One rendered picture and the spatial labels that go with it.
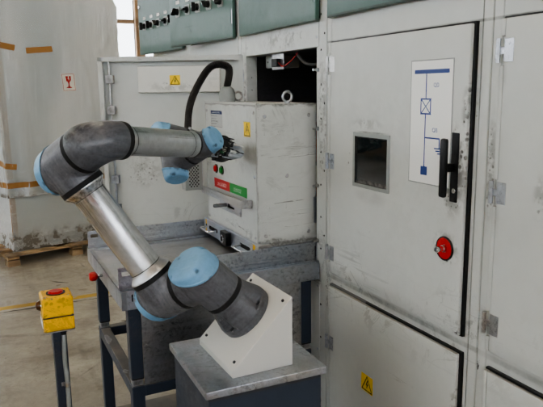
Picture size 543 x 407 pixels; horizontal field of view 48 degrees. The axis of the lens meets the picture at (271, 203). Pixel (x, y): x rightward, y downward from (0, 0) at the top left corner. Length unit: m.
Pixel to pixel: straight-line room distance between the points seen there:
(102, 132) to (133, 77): 1.25
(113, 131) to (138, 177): 1.26
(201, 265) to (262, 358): 0.28
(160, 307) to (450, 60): 0.93
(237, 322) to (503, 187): 0.71
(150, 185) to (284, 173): 0.86
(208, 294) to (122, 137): 0.43
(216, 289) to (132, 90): 1.41
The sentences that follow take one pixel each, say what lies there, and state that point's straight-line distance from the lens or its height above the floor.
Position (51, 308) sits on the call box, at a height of 0.87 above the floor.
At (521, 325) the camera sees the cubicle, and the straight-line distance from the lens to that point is 1.43.
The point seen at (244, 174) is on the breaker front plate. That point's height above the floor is 1.15.
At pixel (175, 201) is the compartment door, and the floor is 0.96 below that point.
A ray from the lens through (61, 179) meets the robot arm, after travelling 1.57.
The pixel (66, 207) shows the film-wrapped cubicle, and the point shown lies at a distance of 5.78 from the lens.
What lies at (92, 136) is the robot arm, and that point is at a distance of 1.50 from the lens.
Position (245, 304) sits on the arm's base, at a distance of 1.56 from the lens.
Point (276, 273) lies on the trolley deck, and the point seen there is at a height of 0.83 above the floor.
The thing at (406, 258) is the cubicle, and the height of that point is 0.99.
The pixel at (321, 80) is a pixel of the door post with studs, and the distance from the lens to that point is 2.04.
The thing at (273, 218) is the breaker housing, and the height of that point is 1.01.
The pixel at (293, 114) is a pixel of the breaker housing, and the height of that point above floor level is 1.35.
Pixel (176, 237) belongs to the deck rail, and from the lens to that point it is 2.52.
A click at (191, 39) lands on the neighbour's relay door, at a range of 3.01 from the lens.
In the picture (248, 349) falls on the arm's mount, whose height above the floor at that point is 0.81.
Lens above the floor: 1.44
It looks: 11 degrees down
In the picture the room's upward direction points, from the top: 1 degrees counter-clockwise
